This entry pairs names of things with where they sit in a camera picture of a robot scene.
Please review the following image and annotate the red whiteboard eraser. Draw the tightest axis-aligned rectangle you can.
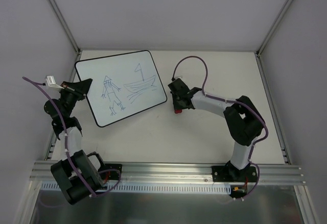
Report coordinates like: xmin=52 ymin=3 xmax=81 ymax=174
xmin=174 ymin=109 xmax=182 ymax=114

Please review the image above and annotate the white board with black frame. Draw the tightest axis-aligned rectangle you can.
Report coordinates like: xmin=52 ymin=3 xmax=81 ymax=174
xmin=75 ymin=50 xmax=168 ymax=128

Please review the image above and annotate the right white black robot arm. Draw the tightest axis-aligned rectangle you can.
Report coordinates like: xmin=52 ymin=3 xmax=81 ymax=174
xmin=168 ymin=78 xmax=267 ymax=182

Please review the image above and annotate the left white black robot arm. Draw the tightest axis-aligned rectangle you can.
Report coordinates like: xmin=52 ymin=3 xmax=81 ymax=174
xmin=44 ymin=76 xmax=106 ymax=205

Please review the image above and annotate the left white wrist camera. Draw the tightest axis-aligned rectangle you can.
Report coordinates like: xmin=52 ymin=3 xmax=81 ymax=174
xmin=45 ymin=76 xmax=63 ymax=90

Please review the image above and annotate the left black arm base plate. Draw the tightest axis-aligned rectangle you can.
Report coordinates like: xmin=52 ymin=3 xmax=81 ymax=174
xmin=98 ymin=163 xmax=123 ymax=182

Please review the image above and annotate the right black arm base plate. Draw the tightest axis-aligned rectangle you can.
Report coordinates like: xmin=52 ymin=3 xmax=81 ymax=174
xmin=211 ymin=165 xmax=258 ymax=183

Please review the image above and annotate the white slotted cable duct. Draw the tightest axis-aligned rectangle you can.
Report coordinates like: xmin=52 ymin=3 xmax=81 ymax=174
xmin=40 ymin=182 xmax=232 ymax=194

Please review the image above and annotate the aluminium mounting rail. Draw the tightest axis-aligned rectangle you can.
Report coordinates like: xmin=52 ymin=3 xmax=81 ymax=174
xmin=29 ymin=160 xmax=306 ymax=184

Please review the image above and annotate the left aluminium frame post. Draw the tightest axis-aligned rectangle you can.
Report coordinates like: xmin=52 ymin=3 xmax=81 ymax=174
xmin=47 ymin=0 xmax=80 ymax=54

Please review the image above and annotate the aluminium frame post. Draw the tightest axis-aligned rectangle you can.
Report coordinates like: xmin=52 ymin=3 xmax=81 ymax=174
xmin=256 ymin=0 xmax=295 ymax=57
xmin=47 ymin=0 xmax=80 ymax=54

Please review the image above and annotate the right aluminium frame post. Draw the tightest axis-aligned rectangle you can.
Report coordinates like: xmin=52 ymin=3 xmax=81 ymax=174
xmin=256 ymin=0 xmax=295 ymax=57

